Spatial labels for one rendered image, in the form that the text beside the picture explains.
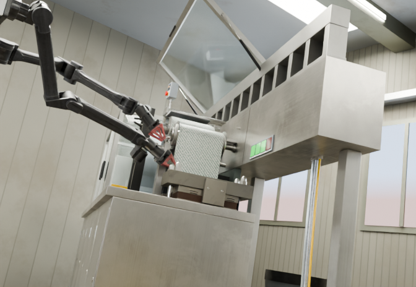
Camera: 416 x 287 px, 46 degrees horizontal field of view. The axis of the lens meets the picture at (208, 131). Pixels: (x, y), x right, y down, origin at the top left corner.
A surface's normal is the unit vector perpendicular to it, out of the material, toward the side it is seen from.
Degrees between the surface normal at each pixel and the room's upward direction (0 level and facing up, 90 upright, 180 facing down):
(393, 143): 90
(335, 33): 90
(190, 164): 91
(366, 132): 90
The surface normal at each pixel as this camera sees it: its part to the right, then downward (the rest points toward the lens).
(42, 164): 0.62, -0.11
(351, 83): 0.29, -0.20
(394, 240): -0.77, -0.28
